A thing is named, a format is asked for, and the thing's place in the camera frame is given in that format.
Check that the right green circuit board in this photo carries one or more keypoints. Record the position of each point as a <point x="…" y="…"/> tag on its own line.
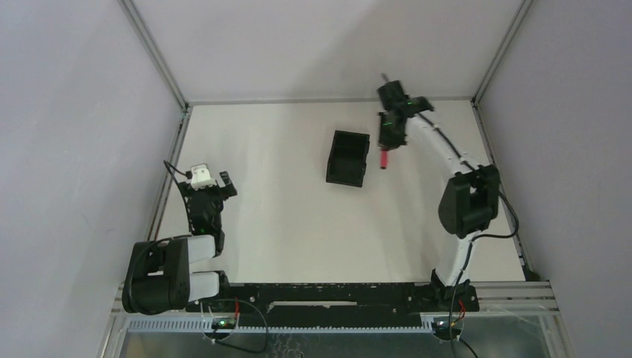
<point x="445" y="330"/>

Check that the left green circuit board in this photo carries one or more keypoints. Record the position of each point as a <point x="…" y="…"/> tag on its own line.
<point x="224" y="324"/>

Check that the red handled screwdriver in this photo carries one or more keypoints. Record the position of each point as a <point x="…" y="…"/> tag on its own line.
<point x="384" y="158"/>

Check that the green circuit board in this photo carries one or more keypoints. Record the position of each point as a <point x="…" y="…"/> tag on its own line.
<point x="445" y="330"/>
<point x="224" y="324"/>

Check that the white slotted cable duct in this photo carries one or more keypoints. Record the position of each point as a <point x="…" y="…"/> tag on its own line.
<point x="198" y="325"/>

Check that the aluminium frame rail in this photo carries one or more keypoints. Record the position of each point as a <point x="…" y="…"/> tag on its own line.
<point x="139" y="25"/>
<point x="283" y="101"/>
<point x="486" y="99"/>

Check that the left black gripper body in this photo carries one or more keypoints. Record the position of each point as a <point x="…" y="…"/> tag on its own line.
<point x="212" y="189"/>

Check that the left aluminium frame rail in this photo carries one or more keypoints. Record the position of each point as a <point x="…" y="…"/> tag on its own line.
<point x="139" y="25"/>

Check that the right aluminium frame rail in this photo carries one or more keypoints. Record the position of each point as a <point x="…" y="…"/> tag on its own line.
<point x="486" y="99"/>

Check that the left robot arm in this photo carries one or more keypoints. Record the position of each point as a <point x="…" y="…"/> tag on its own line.
<point x="160" y="276"/>

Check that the black plastic bin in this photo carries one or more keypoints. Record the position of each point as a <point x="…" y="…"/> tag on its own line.
<point x="347" y="161"/>

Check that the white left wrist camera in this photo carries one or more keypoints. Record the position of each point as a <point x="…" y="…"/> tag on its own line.
<point x="201" y="177"/>

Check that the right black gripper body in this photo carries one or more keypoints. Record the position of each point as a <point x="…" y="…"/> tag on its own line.
<point x="390" y="141"/>

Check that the rear aluminium frame rail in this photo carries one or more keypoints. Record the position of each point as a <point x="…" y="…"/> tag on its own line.
<point x="283" y="101"/>

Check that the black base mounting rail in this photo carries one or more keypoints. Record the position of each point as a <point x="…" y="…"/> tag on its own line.
<point x="355" y="304"/>

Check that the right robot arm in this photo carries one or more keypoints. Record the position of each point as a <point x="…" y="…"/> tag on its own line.
<point x="471" y="196"/>

